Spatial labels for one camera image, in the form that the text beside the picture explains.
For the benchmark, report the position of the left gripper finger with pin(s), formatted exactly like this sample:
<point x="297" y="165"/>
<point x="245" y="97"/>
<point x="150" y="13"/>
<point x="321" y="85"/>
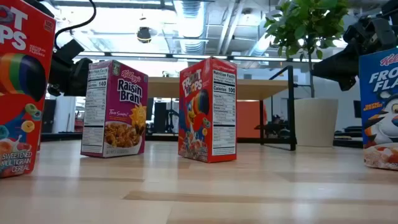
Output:
<point x="76" y="77"/>

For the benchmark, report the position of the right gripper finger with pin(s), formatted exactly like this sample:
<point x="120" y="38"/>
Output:
<point x="339" y="70"/>

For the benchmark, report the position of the blue Frosted Flakes cereal box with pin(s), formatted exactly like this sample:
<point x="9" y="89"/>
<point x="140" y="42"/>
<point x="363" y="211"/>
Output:
<point x="379" y="93"/>

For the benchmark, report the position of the purple Raisin Bran cereal box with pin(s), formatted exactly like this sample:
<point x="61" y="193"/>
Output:
<point x="124" y="93"/>

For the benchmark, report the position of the red Froot Loops cereal box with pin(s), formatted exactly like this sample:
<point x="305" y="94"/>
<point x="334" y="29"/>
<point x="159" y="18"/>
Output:
<point x="192" y="124"/>
<point x="21" y="124"/>

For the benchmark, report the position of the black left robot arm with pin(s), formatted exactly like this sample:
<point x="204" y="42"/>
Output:
<point x="37" y="4"/>

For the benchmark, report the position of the black monitor on arm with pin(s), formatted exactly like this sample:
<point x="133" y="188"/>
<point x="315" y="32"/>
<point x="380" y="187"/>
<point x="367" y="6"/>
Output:
<point x="356" y="109"/>

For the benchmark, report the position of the wooden shelf black metal legs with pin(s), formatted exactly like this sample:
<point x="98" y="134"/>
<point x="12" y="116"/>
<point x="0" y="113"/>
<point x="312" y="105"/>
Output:
<point x="255" y="88"/>

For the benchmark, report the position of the white round column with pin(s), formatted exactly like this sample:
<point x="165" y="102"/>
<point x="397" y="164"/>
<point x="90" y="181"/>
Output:
<point x="65" y="115"/>

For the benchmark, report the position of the dark curtain panel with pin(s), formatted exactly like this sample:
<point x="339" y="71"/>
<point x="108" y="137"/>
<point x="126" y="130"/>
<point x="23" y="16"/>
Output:
<point x="49" y="115"/>

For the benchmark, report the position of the red storage items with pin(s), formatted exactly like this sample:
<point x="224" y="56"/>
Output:
<point x="78" y="126"/>

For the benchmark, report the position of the green leafy plant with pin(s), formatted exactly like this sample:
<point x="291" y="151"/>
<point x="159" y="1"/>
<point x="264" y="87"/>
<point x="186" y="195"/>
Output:
<point x="304" y="28"/>

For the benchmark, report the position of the white plant pot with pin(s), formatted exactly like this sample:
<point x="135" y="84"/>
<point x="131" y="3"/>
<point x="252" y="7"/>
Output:
<point x="315" y="124"/>

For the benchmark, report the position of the black office desk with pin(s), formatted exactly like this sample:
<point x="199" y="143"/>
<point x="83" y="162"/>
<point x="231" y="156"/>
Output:
<point x="348" y="130"/>

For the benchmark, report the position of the long linear light strip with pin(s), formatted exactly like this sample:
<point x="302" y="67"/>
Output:
<point x="140" y="55"/>

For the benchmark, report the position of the black computer monitor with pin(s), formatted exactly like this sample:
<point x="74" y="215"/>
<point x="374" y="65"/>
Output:
<point x="150" y="109"/>

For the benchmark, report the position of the black computer tower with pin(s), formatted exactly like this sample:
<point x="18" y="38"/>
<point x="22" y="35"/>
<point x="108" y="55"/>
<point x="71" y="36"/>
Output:
<point x="160" y="116"/>

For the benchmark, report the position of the orange partition panel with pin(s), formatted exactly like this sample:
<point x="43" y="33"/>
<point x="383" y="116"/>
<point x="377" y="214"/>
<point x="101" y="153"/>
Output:
<point x="248" y="121"/>

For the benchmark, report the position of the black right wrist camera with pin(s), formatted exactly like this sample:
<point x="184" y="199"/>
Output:
<point x="363" y="31"/>

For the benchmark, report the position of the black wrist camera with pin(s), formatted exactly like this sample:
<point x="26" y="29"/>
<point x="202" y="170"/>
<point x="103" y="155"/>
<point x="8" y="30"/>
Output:
<point x="68" y="51"/>
<point x="363" y="31"/>

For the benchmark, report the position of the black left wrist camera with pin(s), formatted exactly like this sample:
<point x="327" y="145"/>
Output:
<point x="68" y="51"/>

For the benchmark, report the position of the black dome camera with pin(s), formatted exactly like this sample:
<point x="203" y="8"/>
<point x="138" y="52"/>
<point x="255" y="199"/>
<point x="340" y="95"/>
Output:
<point x="144" y="35"/>

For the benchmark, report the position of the silver ventilation duct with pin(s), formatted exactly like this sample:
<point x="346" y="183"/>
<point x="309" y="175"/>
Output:
<point x="191" y="18"/>

